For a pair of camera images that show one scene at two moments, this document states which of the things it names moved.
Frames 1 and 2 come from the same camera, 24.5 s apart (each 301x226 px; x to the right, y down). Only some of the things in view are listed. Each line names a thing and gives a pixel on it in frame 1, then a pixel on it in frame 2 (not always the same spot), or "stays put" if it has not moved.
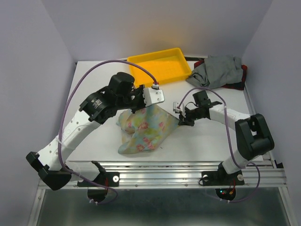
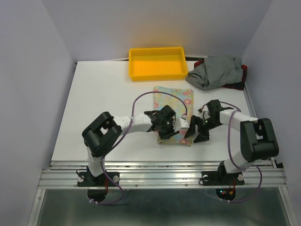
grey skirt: (217, 70) stays put
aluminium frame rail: (270, 175) stays put
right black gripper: (185, 120) → (202, 135)
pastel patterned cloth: (145, 129) → (181, 100)
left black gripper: (139, 90) → (171, 133)
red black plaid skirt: (239, 85) stays put
